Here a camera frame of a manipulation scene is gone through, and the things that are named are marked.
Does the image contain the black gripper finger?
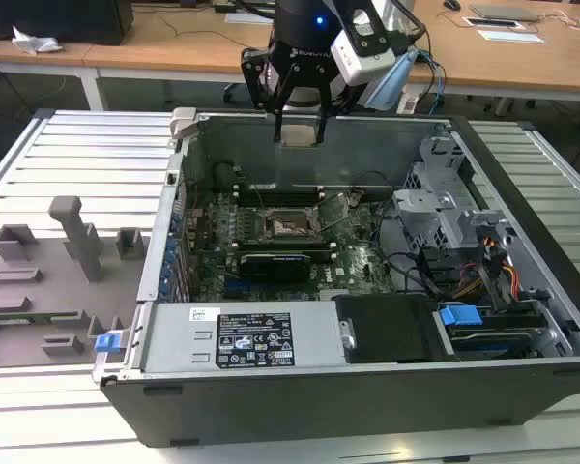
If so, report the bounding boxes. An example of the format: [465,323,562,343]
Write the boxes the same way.
[240,46,300,145]
[316,76,349,145]

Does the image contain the silver square CPU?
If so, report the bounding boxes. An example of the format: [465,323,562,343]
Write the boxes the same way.
[279,124,320,147]

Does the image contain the metal socket cover frame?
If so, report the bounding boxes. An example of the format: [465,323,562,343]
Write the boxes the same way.
[318,192,363,229]

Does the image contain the black RAM slot white clips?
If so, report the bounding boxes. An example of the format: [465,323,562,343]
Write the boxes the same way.
[231,240,339,252]
[232,182,326,194]
[232,191,326,207]
[234,248,342,263]

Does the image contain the black CPU socket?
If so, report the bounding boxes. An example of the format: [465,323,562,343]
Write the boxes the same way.
[255,205,326,244]

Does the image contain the blue expansion slot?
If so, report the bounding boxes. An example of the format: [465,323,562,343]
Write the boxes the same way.
[221,279,253,299]

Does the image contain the black chair base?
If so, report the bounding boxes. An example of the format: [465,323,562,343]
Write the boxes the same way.
[221,81,253,105]

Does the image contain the wooden top office desk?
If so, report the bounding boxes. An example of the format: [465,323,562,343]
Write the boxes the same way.
[408,0,580,117]
[0,37,98,111]
[84,2,277,84]

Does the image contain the silver metal drive cage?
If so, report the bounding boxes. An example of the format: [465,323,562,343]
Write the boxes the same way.
[391,134,518,265]

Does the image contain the green motherboard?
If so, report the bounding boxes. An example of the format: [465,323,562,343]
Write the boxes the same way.
[181,183,402,304]

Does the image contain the white framed tablet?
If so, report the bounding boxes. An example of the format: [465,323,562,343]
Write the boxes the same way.
[462,16,522,31]

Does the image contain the grey laptop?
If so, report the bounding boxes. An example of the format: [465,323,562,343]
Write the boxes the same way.
[469,3,543,23]

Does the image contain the white blue paper sheet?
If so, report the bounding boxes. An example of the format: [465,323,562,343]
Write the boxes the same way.
[477,28,546,45]

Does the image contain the black computer box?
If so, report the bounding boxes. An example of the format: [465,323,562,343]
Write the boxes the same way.
[0,0,135,47]

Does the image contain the black plastic shroud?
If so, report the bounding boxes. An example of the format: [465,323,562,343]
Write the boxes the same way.
[335,294,441,364]

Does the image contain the crumpled white paper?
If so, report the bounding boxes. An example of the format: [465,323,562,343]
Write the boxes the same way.
[11,24,64,56]

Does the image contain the blue disk carrier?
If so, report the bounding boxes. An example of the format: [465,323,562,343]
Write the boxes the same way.
[441,304,483,331]

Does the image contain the silver power supply with label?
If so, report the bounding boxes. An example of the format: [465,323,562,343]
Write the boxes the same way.
[139,302,345,374]

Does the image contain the grey parts rack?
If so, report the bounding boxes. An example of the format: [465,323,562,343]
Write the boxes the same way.
[0,195,150,372]

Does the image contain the black hard disk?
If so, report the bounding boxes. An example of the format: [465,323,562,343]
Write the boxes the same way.
[447,326,547,359]

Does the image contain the black open PC case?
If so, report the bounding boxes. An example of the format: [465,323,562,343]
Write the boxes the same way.
[92,108,580,449]

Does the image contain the green RAM stick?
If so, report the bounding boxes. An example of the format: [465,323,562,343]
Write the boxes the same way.
[0,311,82,324]

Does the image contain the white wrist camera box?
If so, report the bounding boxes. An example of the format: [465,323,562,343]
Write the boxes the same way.
[331,0,397,86]

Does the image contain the grey case release handle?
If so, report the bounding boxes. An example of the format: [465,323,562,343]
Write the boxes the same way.
[169,107,198,142]

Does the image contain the black camera cable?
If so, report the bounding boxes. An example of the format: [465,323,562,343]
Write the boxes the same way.
[393,7,434,67]

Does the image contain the blue cable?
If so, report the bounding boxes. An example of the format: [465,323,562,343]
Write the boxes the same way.
[414,46,450,116]

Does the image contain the black wire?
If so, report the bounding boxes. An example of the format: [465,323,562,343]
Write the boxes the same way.
[374,202,446,296]

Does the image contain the yellow red wire bundle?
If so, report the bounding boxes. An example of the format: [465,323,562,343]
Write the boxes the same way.
[451,235,522,300]

